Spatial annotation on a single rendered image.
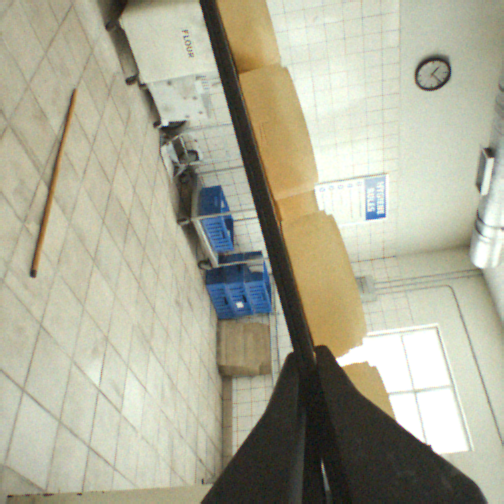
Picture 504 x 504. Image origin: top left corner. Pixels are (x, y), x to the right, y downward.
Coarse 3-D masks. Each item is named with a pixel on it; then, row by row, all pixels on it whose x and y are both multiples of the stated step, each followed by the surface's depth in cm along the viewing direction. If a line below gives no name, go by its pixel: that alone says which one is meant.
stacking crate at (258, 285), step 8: (248, 256) 546; (264, 264) 564; (248, 272) 533; (256, 272) 531; (264, 272) 575; (248, 280) 525; (256, 280) 523; (264, 280) 587; (248, 288) 532; (256, 288) 534; (264, 288) 532; (256, 296) 545; (264, 296) 580; (256, 304) 557; (264, 304) 557; (256, 312) 567; (264, 312) 568
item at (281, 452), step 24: (288, 360) 14; (288, 384) 13; (288, 408) 12; (264, 432) 11; (288, 432) 11; (312, 432) 14; (240, 456) 10; (264, 456) 10; (288, 456) 10; (312, 456) 13; (216, 480) 10; (240, 480) 9; (264, 480) 9; (288, 480) 9; (312, 480) 13
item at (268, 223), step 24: (216, 24) 16; (216, 48) 16; (240, 96) 16; (240, 120) 15; (240, 144) 15; (264, 192) 15; (264, 216) 15; (264, 240) 14; (288, 264) 14; (288, 288) 14; (288, 312) 14; (312, 360) 13; (312, 384) 13; (312, 408) 13; (336, 456) 13; (336, 480) 13
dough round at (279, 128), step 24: (264, 72) 18; (288, 72) 18; (264, 96) 18; (288, 96) 17; (264, 120) 17; (288, 120) 17; (264, 144) 18; (288, 144) 18; (264, 168) 18; (288, 168) 18; (312, 168) 19; (288, 192) 19
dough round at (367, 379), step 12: (348, 372) 17; (360, 372) 16; (372, 372) 16; (360, 384) 16; (372, 384) 16; (384, 384) 16; (372, 396) 15; (384, 396) 15; (384, 408) 15; (396, 420) 15
